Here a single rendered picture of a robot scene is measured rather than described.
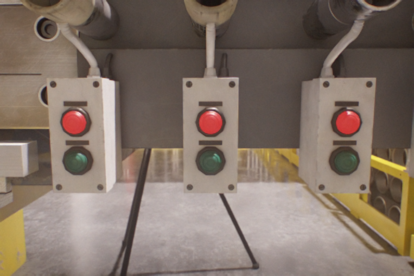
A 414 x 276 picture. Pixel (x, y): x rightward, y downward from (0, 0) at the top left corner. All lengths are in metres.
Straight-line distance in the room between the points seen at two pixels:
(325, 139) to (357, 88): 0.07
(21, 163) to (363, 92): 0.47
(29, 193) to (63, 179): 0.60
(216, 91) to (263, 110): 0.12
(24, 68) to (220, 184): 0.37
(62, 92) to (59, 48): 0.15
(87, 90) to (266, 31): 0.29
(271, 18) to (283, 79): 0.10
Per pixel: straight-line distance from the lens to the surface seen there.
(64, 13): 0.42
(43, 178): 0.68
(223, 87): 0.44
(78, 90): 0.46
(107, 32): 0.55
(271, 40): 0.57
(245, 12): 0.57
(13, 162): 0.56
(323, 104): 0.46
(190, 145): 0.44
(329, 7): 0.47
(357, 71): 0.57
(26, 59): 0.63
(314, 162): 0.47
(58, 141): 0.48
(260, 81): 0.53
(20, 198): 1.05
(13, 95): 0.64
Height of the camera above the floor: 0.75
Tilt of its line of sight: 7 degrees down
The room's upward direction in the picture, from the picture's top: straight up
